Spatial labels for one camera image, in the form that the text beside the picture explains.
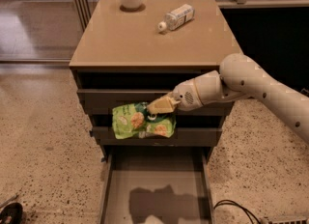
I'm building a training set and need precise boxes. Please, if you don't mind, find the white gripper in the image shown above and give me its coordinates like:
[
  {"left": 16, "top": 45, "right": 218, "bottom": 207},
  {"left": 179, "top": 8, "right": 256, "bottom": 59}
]
[{"left": 147, "top": 79, "right": 202, "bottom": 115}]

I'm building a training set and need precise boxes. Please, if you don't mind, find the green rice chip bag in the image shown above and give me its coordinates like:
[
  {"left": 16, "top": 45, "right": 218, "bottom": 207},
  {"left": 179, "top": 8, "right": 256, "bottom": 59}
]
[{"left": 112, "top": 102, "right": 176, "bottom": 139}]

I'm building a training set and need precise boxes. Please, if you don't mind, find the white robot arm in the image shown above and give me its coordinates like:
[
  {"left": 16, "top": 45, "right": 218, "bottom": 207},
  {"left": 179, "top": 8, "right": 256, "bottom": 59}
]
[{"left": 147, "top": 53, "right": 309, "bottom": 143}]

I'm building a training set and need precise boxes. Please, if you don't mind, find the middle grey drawer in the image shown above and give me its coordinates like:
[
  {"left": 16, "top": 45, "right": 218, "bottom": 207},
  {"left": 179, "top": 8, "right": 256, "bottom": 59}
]
[{"left": 90, "top": 126, "right": 222, "bottom": 147}]

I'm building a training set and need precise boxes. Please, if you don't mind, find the tan drawer cabinet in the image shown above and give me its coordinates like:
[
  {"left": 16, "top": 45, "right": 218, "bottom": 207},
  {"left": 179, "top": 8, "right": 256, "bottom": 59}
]
[{"left": 69, "top": 0, "right": 250, "bottom": 164}]

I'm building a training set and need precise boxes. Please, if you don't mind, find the top grey drawer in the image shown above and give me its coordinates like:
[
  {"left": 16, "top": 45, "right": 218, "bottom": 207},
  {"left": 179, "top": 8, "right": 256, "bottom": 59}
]
[{"left": 77, "top": 89, "right": 233, "bottom": 116}]

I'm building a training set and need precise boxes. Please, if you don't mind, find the bottom grey open drawer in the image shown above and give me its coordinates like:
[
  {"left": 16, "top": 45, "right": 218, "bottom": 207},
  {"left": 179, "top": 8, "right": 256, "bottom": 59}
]
[{"left": 98, "top": 147, "right": 215, "bottom": 224}]

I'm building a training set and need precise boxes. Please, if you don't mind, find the clear plastic water bottle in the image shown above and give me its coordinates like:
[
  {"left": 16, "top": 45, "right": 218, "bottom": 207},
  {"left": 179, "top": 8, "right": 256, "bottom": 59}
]
[{"left": 157, "top": 4, "right": 195, "bottom": 32}]

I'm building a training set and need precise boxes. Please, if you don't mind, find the metal floor vent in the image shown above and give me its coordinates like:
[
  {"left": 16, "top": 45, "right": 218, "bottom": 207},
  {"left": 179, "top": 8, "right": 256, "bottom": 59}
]
[{"left": 261, "top": 216, "right": 309, "bottom": 224}]

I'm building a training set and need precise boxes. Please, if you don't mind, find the black object floor left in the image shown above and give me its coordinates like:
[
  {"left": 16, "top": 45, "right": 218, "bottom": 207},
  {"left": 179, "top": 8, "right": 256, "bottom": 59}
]
[{"left": 0, "top": 194, "right": 23, "bottom": 224}]

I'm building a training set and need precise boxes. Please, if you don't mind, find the black floor cable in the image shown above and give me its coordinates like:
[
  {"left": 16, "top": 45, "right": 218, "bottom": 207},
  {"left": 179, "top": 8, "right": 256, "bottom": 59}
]
[{"left": 213, "top": 199, "right": 263, "bottom": 224}]

